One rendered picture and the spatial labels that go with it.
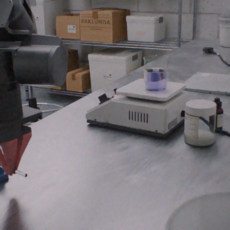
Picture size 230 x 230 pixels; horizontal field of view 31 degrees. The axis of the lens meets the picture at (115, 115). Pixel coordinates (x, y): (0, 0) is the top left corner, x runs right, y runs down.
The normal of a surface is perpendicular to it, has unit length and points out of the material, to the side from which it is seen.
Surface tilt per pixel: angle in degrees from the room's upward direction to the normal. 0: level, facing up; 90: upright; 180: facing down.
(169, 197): 0
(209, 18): 90
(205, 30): 90
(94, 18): 90
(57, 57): 90
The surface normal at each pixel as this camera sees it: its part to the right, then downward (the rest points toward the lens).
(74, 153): -0.02, -0.94
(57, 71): 0.97, 0.07
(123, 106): -0.51, 0.29
